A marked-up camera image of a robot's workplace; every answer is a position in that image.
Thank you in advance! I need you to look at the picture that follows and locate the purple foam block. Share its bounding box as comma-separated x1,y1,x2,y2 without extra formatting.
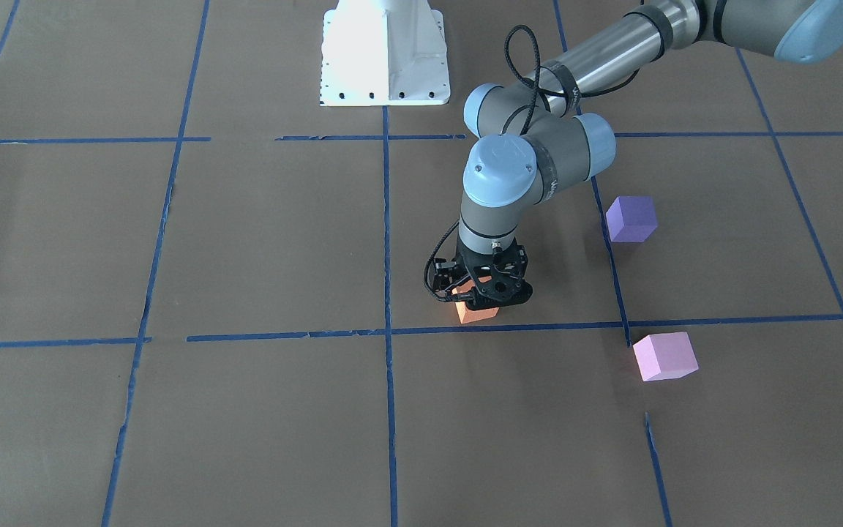
605,195,659,243

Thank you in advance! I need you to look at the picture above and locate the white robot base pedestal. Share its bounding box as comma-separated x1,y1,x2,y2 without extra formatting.
319,1,452,107

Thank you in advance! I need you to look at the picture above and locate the pink foam block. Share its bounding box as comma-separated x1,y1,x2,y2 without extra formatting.
632,332,700,381

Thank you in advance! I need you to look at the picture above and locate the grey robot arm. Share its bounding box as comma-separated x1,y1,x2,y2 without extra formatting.
422,1,843,311

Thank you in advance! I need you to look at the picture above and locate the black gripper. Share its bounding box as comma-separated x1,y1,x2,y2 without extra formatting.
432,244,534,306

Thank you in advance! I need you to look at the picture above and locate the orange foam block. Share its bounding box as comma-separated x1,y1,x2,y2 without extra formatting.
451,277,501,324

